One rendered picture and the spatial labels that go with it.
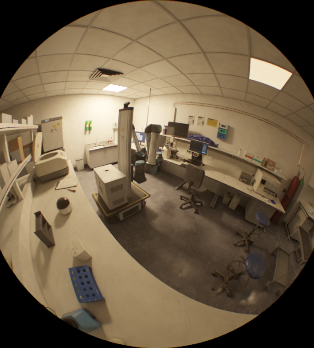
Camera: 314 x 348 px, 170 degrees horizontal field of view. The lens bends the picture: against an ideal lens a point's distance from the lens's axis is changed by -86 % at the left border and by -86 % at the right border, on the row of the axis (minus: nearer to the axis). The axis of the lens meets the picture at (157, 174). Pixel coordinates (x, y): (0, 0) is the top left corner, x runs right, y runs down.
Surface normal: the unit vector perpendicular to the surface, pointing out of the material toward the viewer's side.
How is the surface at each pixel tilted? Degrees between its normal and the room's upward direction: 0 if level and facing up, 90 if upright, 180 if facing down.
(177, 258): 0
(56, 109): 90
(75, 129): 90
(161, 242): 0
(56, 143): 90
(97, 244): 0
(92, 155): 90
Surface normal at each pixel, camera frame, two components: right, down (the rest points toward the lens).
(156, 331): 0.11, -0.89
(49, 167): 0.76, 0.36
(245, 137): -0.65, 0.28
